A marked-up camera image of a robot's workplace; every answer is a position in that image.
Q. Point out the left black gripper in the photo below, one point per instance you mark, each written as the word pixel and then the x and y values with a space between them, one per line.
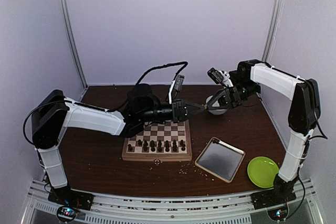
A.
pixel 182 116

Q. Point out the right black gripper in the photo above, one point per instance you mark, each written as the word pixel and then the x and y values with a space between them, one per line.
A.
pixel 229 98

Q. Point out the wooden chess board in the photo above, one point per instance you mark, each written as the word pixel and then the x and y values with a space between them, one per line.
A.
pixel 168 131

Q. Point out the metal tray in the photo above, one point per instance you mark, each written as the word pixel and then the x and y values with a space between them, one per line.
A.
pixel 220 160

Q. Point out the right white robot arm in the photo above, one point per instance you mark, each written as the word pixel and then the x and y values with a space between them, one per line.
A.
pixel 303 110

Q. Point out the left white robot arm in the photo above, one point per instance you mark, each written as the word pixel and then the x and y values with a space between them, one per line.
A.
pixel 57 112

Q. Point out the white ceramic bowl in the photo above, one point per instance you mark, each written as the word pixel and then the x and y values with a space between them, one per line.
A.
pixel 219 110

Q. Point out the green plate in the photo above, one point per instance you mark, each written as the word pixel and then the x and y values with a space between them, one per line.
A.
pixel 262 171

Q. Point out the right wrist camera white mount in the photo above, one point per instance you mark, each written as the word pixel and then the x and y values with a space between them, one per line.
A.
pixel 220 77

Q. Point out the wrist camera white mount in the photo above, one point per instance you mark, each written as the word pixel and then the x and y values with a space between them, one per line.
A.
pixel 175 88
pixel 220 77

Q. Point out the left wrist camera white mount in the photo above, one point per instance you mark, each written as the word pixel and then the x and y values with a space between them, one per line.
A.
pixel 175 88

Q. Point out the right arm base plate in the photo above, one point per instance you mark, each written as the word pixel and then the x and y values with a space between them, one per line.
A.
pixel 268 198

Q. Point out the right aluminium frame post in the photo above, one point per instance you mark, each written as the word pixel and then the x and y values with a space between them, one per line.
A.
pixel 273 26

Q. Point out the aluminium frame post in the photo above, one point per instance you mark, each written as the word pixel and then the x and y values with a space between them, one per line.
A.
pixel 273 26
pixel 72 43

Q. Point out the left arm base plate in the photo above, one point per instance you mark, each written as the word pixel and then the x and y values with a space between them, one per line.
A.
pixel 75 199

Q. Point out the left aluminium frame post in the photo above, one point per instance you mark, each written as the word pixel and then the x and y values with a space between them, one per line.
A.
pixel 72 43

